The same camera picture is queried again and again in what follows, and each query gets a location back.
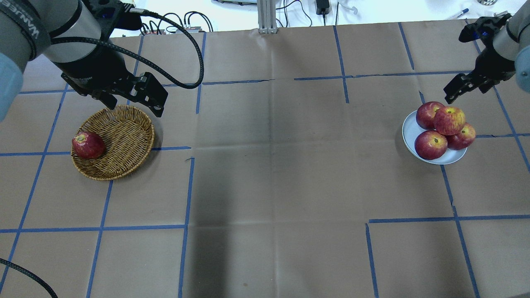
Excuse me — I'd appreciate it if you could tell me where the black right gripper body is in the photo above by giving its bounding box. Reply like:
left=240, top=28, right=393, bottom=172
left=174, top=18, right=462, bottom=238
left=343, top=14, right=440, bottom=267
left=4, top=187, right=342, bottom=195
left=443, top=50, right=515, bottom=104

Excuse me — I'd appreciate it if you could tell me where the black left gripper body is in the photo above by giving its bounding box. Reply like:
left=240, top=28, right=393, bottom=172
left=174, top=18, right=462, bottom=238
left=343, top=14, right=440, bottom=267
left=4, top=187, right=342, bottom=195
left=54, top=48, right=168, bottom=118

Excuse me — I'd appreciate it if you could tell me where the yellow-red apple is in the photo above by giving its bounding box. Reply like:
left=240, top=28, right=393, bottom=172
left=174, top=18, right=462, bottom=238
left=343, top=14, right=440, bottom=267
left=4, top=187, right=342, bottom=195
left=433, top=107, right=466, bottom=136

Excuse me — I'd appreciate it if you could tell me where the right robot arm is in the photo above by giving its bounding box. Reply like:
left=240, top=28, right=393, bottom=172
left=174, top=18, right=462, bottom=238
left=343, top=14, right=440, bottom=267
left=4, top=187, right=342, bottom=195
left=443, top=1, right=530, bottom=104

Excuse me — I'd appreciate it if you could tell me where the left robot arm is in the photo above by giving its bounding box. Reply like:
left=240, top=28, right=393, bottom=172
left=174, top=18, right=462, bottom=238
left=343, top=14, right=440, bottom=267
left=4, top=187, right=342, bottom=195
left=1, top=0, right=167, bottom=119

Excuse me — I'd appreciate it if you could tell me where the woven wicker basket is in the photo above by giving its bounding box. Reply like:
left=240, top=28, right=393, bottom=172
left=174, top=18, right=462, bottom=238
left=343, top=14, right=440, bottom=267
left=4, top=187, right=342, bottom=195
left=70, top=104, right=155, bottom=181

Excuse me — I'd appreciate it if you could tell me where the dark red apple in basket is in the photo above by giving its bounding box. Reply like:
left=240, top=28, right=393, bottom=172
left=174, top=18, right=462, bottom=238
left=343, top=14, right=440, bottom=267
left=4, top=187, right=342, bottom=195
left=72, top=132, right=106, bottom=160

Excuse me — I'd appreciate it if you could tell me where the red apple plate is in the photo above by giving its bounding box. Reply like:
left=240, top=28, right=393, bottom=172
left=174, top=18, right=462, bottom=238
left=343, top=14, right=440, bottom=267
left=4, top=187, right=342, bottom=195
left=446, top=122, right=476, bottom=150
left=416, top=101, right=445, bottom=130
left=414, top=130, right=448, bottom=160

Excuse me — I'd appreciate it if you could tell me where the red apple plate top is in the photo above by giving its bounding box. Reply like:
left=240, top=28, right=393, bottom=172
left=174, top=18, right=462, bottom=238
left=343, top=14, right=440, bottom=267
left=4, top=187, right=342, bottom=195
left=416, top=101, right=445, bottom=130

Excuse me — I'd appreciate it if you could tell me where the red apple plate bottom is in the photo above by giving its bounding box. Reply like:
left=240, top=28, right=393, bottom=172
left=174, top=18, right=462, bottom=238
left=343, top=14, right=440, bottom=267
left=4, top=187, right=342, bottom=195
left=414, top=130, right=448, bottom=160

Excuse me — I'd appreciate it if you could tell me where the white plate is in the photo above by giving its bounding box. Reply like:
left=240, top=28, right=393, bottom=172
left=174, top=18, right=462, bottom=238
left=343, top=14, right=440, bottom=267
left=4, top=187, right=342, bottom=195
left=402, top=110, right=468, bottom=165

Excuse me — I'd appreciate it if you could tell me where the blue white pen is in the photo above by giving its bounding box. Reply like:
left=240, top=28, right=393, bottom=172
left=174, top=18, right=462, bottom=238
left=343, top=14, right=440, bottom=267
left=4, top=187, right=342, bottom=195
left=445, top=8, right=469, bottom=19

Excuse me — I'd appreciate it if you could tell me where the black power adapter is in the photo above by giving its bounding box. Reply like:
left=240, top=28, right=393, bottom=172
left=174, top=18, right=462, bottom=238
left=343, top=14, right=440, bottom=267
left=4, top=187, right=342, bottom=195
left=316, top=0, right=331, bottom=16

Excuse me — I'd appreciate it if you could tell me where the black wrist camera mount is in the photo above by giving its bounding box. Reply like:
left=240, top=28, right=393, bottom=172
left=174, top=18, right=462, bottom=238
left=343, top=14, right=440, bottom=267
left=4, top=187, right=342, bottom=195
left=82, top=0, right=142, bottom=40

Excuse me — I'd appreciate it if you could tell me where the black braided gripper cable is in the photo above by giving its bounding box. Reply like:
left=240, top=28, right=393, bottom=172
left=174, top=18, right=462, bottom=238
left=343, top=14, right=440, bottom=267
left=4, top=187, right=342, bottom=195
left=50, top=8, right=205, bottom=89

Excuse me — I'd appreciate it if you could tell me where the aluminium frame post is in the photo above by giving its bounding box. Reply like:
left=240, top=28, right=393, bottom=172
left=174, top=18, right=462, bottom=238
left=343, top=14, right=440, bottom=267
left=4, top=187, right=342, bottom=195
left=257, top=0, right=278, bottom=34

